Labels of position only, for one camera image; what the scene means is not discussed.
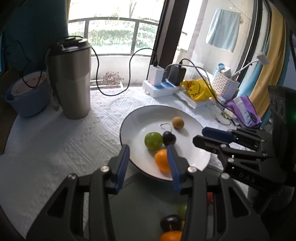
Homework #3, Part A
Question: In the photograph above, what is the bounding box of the white desk lamp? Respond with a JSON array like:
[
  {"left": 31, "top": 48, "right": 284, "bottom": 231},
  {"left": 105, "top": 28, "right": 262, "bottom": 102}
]
[{"left": 231, "top": 52, "right": 270, "bottom": 80}]

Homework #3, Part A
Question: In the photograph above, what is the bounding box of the white power strip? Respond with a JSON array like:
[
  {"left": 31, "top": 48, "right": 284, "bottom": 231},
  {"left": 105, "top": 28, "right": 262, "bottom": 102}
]
[{"left": 142, "top": 80, "right": 179, "bottom": 98}]

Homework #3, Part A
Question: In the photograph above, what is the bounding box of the hanging light blue towel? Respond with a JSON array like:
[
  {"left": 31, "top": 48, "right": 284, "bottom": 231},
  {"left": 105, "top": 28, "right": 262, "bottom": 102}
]
[{"left": 206, "top": 8, "right": 241, "bottom": 53}]

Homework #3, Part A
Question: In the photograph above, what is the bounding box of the green fruit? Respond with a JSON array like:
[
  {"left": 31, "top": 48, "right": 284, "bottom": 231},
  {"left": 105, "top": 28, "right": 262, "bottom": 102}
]
[
  {"left": 178, "top": 203, "right": 188, "bottom": 220},
  {"left": 144, "top": 132, "right": 163, "bottom": 151}
]

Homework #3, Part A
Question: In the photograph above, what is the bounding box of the purple pouch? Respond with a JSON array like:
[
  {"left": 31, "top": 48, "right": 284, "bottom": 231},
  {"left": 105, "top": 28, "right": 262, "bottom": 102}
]
[{"left": 226, "top": 95, "right": 261, "bottom": 130}]

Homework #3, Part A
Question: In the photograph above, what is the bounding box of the black cable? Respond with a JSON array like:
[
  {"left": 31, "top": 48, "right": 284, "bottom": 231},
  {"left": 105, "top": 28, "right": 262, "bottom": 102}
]
[{"left": 91, "top": 46, "right": 159, "bottom": 96}]

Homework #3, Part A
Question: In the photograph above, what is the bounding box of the green fruit on plate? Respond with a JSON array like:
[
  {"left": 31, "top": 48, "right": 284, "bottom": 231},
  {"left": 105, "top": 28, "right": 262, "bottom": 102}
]
[{"left": 144, "top": 132, "right": 163, "bottom": 151}]

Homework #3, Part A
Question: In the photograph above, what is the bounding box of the blue bowl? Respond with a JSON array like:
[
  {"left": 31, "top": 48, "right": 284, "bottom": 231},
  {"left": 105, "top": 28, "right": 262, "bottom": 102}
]
[{"left": 4, "top": 71, "right": 50, "bottom": 117}]

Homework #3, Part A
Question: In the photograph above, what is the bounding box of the dark plum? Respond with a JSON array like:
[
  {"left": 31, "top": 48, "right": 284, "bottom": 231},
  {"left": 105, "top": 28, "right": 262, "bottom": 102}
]
[
  {"left": 160, "top": 214, "right": 182, "bottom": 232},
  {"left": 163, "top": 131, "right": 176, "bottom": 146}
]

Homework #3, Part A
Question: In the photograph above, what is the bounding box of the white embossed tablecloth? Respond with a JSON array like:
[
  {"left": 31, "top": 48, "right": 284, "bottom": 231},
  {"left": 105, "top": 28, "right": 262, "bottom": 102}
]
[{"left": 1, "top": 87, "right": 232, "bottom": 237}]

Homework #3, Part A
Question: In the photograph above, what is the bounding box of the steel tumbler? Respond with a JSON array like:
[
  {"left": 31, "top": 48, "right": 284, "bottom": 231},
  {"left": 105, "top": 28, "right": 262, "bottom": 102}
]
[{"left": 46, "top": 36, "right": 92, "bottom": 120}]

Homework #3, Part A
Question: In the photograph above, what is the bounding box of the round grey-green mat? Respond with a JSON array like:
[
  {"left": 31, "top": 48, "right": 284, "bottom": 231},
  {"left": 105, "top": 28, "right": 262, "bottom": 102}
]
[{"left": 108, "top": 172, "right": 188, "bottom": 240}]

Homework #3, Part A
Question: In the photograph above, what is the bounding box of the brown kiwi on plate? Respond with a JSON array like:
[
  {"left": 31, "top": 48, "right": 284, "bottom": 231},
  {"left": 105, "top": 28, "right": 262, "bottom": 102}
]
[{"left": 172, "top": 116, "right": 185, "bottom": 130}]

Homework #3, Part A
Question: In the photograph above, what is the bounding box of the white basket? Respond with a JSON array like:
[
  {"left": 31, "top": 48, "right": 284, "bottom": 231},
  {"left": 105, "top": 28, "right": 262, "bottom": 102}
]
[{"left": 211, "top": 72, "right": 240, "bottom": 100}]

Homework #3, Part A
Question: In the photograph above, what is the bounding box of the orange fruit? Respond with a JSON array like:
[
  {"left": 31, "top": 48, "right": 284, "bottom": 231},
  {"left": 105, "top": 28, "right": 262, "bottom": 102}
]
[
  {"left": 159, "top": 231, "right": 183, "bottom": 241},
  {"left": 154, "top": 149, "right": 170, "bottom": 173}
]

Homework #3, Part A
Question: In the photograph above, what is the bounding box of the red tomato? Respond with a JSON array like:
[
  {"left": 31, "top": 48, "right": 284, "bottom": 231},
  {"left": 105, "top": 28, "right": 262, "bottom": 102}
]
[{"left": 207, "top": 192, "right": 213, "bottom": 205}]

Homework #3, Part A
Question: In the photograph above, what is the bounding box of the yellow curtain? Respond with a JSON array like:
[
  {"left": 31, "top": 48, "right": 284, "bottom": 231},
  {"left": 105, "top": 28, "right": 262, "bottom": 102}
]
[{"left": 249, "top": 6, "right": 286, "bottom": 117}]

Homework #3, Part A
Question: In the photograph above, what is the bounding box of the white plate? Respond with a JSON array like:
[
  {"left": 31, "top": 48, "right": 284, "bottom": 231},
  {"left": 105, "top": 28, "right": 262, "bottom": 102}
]
[{"left": 120, "top": 105, "right": 211, "bottom": 181}]

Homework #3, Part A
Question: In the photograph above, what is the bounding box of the teal curtain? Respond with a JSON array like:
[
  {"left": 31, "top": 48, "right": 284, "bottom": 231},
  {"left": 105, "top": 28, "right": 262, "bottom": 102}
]
[{"left": 1, "top": 1, "right": 70, "bottom": 74}]

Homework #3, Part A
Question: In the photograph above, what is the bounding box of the white charger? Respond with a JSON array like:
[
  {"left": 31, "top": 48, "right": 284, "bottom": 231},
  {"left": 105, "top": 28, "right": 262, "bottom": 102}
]
[{"left": 147, "top": 65, "right": 165, "bottom": 86}]

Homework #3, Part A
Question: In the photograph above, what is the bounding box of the black charger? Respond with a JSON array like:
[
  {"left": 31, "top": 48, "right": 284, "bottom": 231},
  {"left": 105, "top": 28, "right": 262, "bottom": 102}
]
[{"left": 168, "top": 65, "right": 186, "bottom": 86}]

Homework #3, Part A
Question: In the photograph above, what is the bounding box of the yellow duck bag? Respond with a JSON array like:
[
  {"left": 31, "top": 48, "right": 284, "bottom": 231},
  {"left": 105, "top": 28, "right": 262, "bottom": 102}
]
[{"left": 180, "top": 79, "right": 214, "bottom": 101}]

